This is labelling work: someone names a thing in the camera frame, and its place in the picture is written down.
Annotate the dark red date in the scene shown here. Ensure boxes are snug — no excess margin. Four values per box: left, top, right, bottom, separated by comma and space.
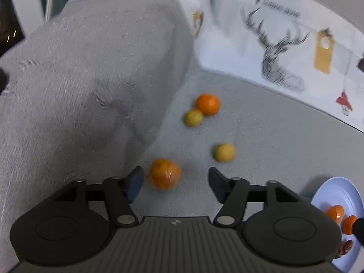
336, 239, 354, 259

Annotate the yellow-green longan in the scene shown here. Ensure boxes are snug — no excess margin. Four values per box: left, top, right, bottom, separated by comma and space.
214, 143, 236, 163
184, 108, 204, 127

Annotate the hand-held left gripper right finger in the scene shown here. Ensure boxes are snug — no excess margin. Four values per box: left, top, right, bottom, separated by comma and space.
207, 167, 302, 228

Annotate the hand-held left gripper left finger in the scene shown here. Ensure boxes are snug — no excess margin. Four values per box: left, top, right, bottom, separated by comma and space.
54, 166, 144, 228

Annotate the plastic orange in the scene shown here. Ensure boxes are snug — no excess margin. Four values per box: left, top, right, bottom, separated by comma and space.
326, 205, 345, 224
148, 158, 182, 190

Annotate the plain orange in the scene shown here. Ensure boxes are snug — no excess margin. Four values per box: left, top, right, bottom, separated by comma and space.
342, 215, 358, 235
196, 93, 221, 116

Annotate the blue plate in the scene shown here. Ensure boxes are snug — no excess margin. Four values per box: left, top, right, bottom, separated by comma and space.
311, 176, 364, 273

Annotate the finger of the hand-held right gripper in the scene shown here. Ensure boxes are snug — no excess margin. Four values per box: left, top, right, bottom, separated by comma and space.
352, 217, 364, 245

